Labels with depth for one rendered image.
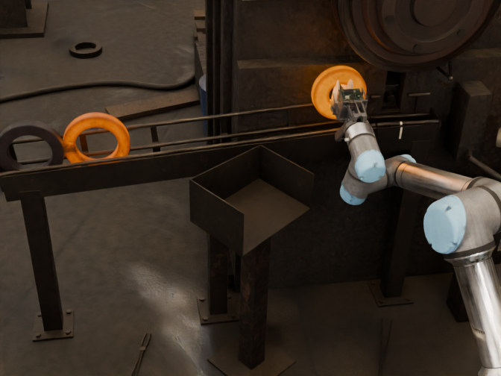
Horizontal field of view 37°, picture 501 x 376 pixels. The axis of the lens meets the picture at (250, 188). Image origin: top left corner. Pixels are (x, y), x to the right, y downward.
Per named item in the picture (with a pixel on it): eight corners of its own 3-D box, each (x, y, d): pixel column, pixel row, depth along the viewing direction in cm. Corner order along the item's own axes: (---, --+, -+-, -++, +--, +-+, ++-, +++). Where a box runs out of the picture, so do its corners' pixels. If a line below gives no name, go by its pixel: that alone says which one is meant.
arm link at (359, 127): (373, 151, 199) (344, 154, 198) (368, 139, 202) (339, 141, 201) (378, 131, 194) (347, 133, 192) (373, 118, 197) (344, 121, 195)
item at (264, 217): (193, 368, 235) (188, 179, 194) (253, 327, 250) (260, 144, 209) (238, 406, 223) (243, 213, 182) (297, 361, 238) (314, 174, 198)
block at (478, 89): (441, 145, 242) (455, 79, 229) (464, 144, 244) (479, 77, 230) (454, 163, 234) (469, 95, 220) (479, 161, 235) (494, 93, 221)
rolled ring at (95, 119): (101, 183, 219) (101, 177, 222) (142, 142, 214) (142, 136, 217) (49, 149, 210) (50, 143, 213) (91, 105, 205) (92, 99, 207)
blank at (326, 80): (309, 69, 211) (312, 74, 208) (363, 61, 212) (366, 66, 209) (312, 118, 219) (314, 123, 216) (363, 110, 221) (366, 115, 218)
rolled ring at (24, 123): (54, 120, 206) (55, 114, 208) (-14, 131, 204) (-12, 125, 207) (70, 174, 216) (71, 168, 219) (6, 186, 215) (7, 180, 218)
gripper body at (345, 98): (363, 85, 203) (375, 116, 195) (358, 108, 210) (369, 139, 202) (336, 87, 202) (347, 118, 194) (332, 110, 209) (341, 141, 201)
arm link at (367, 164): (353, 186, 191) (362, 163, 185) (343, 154, 198) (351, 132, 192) (382, 186, 193) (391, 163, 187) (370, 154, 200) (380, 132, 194)
